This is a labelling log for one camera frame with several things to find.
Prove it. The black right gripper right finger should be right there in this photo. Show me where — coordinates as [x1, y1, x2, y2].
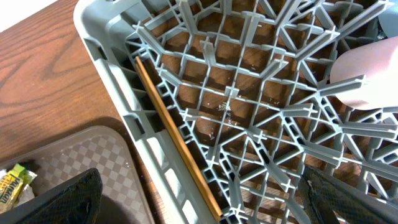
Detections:
[298, 167, 397, 223]

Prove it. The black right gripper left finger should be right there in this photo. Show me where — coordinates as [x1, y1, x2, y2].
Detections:
[1, 168, 103, 223]

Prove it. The yellow green snack wrapper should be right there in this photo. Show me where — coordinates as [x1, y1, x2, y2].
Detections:
[1, 164, 37, 213]

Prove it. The wooden chopstick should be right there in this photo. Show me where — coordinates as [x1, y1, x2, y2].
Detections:
[135, 56, 223, 222]

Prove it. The pink plastic cup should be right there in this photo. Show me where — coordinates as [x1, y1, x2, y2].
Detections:
[330, 37, 397, 110]

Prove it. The grey dishwasher rack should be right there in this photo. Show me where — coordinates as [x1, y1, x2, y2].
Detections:
[73, 0, 397, 223]

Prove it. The dark brown serving tray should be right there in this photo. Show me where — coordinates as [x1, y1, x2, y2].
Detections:
[1, 126, 154, 223]

